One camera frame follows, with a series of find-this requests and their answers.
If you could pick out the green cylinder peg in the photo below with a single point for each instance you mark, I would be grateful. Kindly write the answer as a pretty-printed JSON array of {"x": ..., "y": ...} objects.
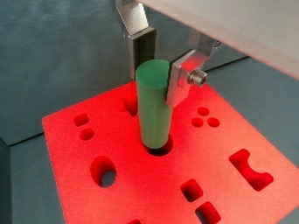
[{"x": 155, "y": 113}]

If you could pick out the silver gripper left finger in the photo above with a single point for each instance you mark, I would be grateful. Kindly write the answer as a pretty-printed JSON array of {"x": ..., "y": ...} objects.
[{"x": 139, "y": 33}]

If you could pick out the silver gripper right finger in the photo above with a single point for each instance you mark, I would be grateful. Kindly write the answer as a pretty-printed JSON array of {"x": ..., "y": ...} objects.
[{"x": 185, "y": 71}]

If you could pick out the red foam shape board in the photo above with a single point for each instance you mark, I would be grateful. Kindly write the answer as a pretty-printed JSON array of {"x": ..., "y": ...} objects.
[{"x": 223, "y": 175}]

